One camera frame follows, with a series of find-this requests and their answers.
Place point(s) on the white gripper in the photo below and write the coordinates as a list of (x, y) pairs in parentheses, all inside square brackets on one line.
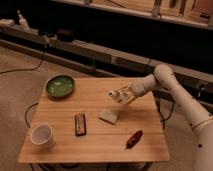
[(138, 87)]

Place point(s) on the white labelled bottle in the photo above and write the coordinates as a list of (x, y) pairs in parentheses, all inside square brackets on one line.
[(117, 97)]

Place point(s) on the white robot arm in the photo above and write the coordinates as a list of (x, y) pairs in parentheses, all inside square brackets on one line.
[(200, 120)]

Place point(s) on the white spray bottle background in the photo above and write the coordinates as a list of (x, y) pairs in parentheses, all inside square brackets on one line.
[(23, 22)]

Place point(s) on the beige sponge block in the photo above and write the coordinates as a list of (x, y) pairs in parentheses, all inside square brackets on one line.
[(109, 116)]

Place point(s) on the red brown packet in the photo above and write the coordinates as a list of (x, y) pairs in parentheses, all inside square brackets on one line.
[(134, 139)]

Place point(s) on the wooden table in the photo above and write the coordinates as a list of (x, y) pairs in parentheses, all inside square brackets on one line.
[(103, 142)]

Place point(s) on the brown chocolate bar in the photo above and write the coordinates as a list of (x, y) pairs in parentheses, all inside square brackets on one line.
[(80, 124)]

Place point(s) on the green bowl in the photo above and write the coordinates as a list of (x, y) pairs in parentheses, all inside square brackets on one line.
[(60, 86)]

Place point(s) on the black box on ledge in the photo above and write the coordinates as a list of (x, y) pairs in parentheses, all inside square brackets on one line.
[(65, 35)]

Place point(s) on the white cup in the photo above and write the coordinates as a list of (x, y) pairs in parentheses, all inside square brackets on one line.
[(43, 136)]

